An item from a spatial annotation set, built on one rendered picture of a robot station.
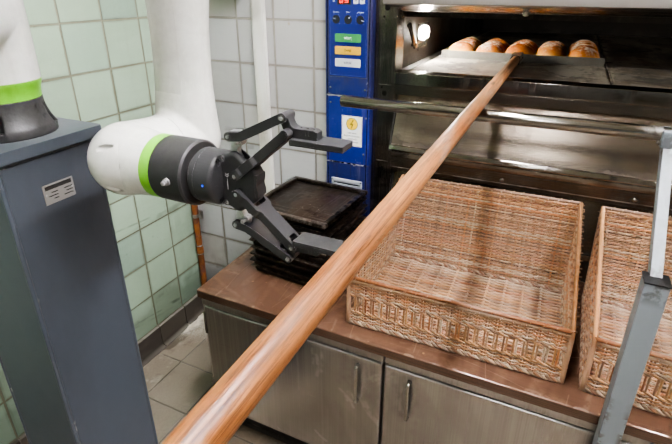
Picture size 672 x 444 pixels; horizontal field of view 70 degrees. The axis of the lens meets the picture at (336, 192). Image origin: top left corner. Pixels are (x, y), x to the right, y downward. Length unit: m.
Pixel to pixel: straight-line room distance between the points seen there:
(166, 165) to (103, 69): 1.18
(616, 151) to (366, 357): 0.89
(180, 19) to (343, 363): 0.98
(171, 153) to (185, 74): 0.17
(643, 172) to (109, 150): 1.32
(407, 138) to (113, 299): 0.99
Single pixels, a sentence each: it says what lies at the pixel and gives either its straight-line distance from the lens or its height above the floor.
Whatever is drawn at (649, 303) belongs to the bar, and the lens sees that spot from 1.05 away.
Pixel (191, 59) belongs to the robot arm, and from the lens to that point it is 0.80.
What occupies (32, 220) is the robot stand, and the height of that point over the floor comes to 1.07.
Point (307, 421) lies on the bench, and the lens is 1.64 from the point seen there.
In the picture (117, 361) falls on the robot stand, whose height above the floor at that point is 0.69.
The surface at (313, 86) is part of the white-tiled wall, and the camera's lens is 1.71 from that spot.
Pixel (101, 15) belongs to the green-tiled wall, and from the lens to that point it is 1.83.
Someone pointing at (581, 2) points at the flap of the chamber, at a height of 1.40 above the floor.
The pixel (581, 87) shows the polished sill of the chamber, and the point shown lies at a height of 1.18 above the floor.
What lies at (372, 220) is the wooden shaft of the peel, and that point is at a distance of 0.52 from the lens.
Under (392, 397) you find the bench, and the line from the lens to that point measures 1.41.
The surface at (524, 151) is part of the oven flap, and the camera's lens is 1.54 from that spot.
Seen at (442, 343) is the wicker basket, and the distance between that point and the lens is 1.31.
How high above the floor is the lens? 1.44
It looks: 23 degrees down
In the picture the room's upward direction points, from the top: straight up
